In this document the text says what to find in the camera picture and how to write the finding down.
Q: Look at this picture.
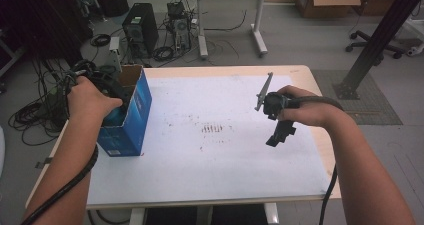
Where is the blue cardboard box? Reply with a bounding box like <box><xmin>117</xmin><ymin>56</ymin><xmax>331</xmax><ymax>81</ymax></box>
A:
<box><xmin>96</xmin><ymin>64</ymin><xmax>153</xmax><ymax>158</ymax></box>

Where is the black metal stand beam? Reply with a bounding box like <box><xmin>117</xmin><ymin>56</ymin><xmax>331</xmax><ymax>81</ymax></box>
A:
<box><xmin>332</xmin><ymin>0</ymin><xmax>424</xmax><ymax>101</ymax></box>

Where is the small coiled black cable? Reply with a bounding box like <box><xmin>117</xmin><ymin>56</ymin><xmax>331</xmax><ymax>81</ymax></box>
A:
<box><xmin>90</xmin><ymin>33</ymin><xmax>112</xmax><ymax>48</ymax></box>

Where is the hand-held gripper black cable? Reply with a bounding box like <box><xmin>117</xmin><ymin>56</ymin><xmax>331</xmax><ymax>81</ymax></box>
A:
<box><xmin>20</xmin><ymin>145</ymin><xmax>100</xmax><ymax>225</ymax></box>
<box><xmin>288</xmin><ymin>95</ymin><xmax>346</xmax><ymax>225</ymax></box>

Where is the dark curtain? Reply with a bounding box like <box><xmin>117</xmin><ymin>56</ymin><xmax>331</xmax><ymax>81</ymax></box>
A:
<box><xmin>0</xmin><ymin>0</ymin><xmax>95</xmax><ymax>60</ymax></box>

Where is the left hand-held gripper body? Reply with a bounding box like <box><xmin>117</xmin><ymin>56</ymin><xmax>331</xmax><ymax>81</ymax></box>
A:
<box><xmin>79</xmin><ymin>69</ymin><xmax>132</xmax><ymax>115</ymax></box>

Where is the black office chair base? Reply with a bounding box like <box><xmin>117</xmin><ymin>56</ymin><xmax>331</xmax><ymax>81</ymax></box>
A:
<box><xmin>345</xmin><ymin>29</ymin><xmax>405</xmax><ymax>60</ymax></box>

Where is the grey floor mat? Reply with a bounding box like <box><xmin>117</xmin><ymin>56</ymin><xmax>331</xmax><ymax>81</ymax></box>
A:
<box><xmin>311</xmin><ymin>69</ymin><xmax>404</xmax><ymax>126</ymax></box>

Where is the tangle of black cables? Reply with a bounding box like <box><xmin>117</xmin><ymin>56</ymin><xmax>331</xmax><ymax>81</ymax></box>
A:
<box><xmin>7</xmin><ymin>58</ymin><xmax>88</xmax><ymax>147</ymax></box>

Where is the beige wooden table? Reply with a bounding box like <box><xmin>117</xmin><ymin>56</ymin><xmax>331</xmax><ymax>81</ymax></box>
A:
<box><xmin>25</xmin><ymin>64</ymin><xmax>342</xmax><ymax>225</ymax></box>

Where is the person's left hand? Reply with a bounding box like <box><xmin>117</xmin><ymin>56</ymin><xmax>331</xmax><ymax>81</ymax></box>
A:
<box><xmin>67</xmin><ymin>76</ymin><xmax>124</xmax><ymax>123</ymax></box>

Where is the open brown cardboard box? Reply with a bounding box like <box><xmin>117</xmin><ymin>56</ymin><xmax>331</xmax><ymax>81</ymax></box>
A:
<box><xmin>292</xmin><ymin>0</ymin><xmax>362</xmax><ymax>19</ymax></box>

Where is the right hand-held gripper black cable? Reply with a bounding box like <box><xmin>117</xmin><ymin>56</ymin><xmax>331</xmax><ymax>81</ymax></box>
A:
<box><xmin>288</xmin><ymin>95</ymin><xmax>346</xmax><ymax>225</ymax></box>

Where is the thin black floor cable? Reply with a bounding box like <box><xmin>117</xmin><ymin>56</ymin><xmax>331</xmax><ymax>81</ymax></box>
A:
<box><xmin>203</xmin><ymin>9</ymin><xmax>248</xmax><ymax>32</ymax></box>

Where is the person's right hand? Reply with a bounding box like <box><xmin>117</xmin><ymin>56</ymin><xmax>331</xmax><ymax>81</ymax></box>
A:
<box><xmin>276</xmin><ymin>85</ymin><xmax>335</xmax><ymax>128</ymax></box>

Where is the left hand-held gripper black cable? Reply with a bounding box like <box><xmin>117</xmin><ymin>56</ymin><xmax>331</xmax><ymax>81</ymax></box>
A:
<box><xmin>20</xmin><ymin>145</ymin><xmax>100</xmax><ymax>225</ymax></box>

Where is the grey metal bracket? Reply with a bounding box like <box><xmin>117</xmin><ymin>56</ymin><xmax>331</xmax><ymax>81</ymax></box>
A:
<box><xmin>107</xmin><ymin>36</ymin><xmax>123</xmax><ymax>75</ymax></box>

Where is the grey metal clip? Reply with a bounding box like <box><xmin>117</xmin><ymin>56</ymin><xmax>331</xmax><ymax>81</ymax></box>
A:
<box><xmin>34</xmin><ymin>157</ymin><xmax>54</xmax><ymax>170</ymax></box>

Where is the small open computer case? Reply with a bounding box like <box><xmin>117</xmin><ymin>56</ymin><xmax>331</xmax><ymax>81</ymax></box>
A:
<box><xmin>166</xmin><ymin>1</ymin><xmax>195</xmax><ymax>53</ymax></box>

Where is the black computer tower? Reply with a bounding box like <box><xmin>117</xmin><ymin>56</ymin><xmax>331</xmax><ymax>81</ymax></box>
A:
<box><xmin>121</xmin><ymin>2</ymin><xmax>160</xmax><ymax>58</ymax></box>

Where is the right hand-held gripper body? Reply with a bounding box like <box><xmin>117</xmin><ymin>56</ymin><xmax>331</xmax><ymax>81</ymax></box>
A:
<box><xmin>254</xmin><ymin>71</ymin><xmax>291</xmax><ymax>121</ymax></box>

